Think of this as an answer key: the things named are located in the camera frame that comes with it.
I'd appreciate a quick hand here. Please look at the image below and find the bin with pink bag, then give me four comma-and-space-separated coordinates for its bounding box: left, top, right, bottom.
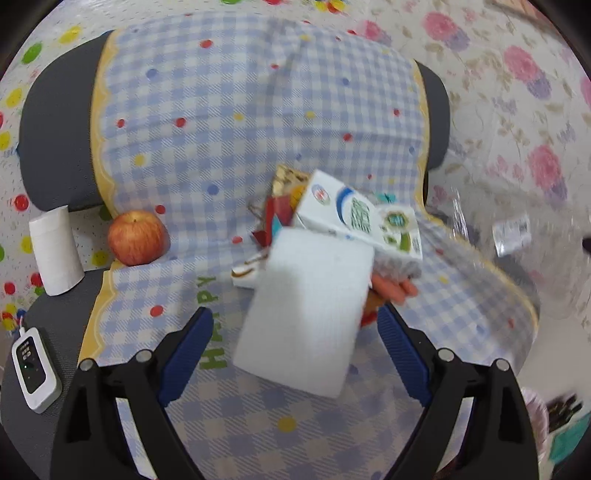
522, 388, 550, 462

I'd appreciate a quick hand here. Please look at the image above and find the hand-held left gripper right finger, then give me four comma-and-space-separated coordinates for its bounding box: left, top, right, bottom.
376, 304, 541, 480

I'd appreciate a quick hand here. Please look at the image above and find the white wrapper with brown lines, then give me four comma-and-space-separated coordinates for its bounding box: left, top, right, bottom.
230, 251, 271, 291

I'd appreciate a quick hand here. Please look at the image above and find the white paper roll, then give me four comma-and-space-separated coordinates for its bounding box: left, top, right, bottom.
28, 206, 85, 296

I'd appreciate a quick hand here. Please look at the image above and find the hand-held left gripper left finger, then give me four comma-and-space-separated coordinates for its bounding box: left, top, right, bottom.
50, 305, 215, 480

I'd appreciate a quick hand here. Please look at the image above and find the teal box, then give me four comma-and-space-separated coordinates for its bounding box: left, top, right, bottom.
549, 413, 591, 464

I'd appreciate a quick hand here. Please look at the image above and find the floral plastic sheet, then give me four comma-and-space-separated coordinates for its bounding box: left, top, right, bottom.
360, 0, 591, 324

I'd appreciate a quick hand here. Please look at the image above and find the blue checkered tablecloth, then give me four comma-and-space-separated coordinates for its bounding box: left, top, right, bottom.
76, 11, 541, 480

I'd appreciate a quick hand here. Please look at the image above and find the red snack packet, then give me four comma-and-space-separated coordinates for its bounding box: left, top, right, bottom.
252, 194, 296, 245

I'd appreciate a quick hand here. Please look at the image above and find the white milk carton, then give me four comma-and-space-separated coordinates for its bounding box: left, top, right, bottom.
293, 169, 424, 280

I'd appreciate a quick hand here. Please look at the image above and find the red apple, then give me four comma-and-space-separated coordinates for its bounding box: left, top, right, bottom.
107, 210, 171, 267

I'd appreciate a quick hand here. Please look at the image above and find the white remote controller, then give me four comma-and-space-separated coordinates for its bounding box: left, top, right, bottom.
11, 327, 63, 413

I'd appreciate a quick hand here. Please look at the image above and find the clear plastic bag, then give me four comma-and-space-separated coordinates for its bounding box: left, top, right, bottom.
427, 185, 591, 319

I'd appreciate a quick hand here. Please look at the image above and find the white foam block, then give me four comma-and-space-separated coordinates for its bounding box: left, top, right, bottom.
232, 228, 376, 398

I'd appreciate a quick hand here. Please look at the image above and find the orange carrot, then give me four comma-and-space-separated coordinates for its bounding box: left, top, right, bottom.
369, 274, 419, 305

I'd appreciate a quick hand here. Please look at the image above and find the white sheet with coloured dots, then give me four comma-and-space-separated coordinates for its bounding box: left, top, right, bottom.
0, 0, 352, 333

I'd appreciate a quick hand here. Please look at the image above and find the golden brown snack packet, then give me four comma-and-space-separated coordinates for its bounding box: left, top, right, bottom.
272, 166, 310, 199

